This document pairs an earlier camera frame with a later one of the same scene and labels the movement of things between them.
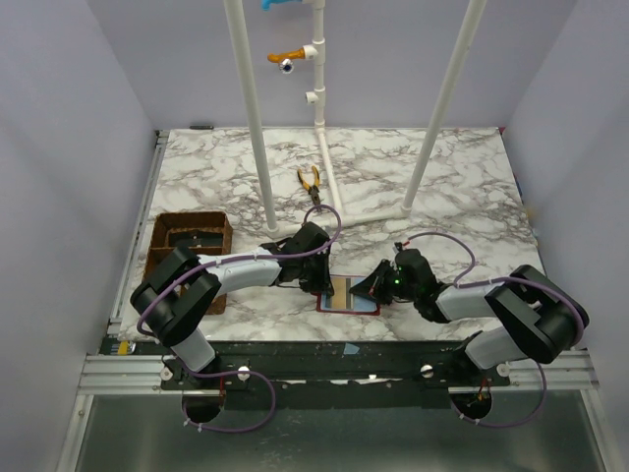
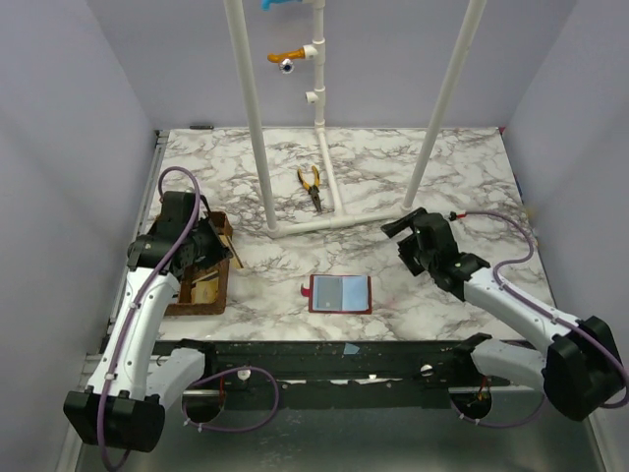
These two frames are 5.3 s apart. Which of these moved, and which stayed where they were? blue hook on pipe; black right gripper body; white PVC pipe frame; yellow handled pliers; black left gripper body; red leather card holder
Moved: black left gripper body; black right gripper body
Stayed: blue hook on pipe; red leather card holder; yellow handled pliers; white PVC pipe frame
